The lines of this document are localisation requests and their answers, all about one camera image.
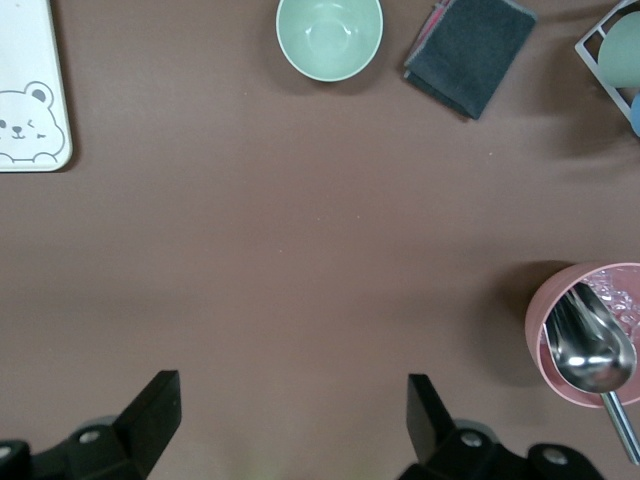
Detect dark grey folded cloth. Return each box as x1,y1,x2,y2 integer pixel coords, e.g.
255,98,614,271
402,0,539,121

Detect pink folded cloth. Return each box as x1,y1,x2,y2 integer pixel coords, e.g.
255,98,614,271
412,0,454,56

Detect brown table cover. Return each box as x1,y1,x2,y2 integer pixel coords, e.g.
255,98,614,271
0,0,640,480

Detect cream bear print tray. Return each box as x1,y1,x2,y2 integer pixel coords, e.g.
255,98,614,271
0,0,74,174

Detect clear fake ice pieces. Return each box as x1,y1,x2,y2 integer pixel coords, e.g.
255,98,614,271
587,268,640,346

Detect white wire cup rack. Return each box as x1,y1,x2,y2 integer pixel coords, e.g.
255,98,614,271
573,0,640,126

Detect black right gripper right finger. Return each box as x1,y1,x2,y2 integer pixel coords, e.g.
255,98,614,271
397,373,604,480

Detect pink bowl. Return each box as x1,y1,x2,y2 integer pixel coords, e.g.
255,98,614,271
524,260,640,410

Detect pale green bowl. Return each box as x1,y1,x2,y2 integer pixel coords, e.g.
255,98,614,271
275,0,385,83

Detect metal scoop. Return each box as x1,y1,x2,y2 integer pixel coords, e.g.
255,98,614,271
543,284,640,466

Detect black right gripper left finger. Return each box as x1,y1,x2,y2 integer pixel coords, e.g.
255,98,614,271
0,369,182,480

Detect pale green cup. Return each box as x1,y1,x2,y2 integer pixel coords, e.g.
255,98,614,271
598,10,640,90

